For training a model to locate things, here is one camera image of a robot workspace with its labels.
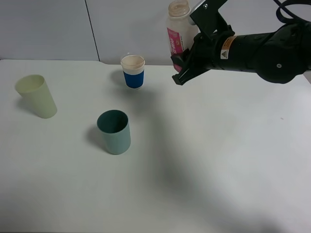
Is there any clear bottle with pink label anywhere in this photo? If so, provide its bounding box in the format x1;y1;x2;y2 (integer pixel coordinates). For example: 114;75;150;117
166;0;200;71

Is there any teal green plastic cup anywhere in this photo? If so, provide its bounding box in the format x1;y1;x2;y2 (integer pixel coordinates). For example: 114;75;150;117
97;110;131;155

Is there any pale yellow plastic cup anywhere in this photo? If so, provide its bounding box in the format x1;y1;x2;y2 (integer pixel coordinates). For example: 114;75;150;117
15;74;57;119

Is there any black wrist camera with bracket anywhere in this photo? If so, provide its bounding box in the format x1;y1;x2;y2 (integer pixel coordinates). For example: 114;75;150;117
188;0;234;40

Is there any black camera cable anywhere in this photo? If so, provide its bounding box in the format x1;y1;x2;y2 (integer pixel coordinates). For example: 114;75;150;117
273;0;311;24

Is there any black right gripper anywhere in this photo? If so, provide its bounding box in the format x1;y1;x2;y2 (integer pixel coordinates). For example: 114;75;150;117
171;30;235;85

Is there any blue sleeved paper cup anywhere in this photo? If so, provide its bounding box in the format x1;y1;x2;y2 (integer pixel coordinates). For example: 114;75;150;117
121;53;145;89

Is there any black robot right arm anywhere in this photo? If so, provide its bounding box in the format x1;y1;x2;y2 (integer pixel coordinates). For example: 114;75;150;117
171;23;311;85

